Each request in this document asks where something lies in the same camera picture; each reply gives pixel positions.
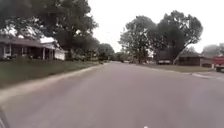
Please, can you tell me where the grey asphalt road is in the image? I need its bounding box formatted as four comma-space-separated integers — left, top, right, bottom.
0, 61, 224, 128

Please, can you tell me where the pale vehicle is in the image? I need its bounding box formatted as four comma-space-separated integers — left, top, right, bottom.
156, 59, 172, 66

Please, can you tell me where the red brick house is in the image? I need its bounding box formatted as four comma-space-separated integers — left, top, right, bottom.
0, 35, 67, 62

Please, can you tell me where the group of broad trees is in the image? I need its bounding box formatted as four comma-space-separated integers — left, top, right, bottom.
118, 9, 204, 65

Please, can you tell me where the small dark tree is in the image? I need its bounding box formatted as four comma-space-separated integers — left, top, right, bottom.
96, 43, 116, 62

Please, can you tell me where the grass verge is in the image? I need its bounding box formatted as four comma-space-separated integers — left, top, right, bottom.
141, 63, 218, 74

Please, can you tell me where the pale concrete driveway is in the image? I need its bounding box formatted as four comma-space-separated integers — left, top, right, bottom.
191, 70, 224, 81

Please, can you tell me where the pale concrete gutter strip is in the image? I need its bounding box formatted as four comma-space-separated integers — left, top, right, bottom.
0, 63, 104, 103

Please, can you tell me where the large dark tree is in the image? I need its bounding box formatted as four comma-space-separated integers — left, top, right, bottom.
0, 0, 100, 61

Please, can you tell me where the grass lawn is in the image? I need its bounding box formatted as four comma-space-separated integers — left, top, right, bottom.
0, 59, 101, 88

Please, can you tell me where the dark low building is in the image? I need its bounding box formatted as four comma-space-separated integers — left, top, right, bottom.
176, 49, 214, 68

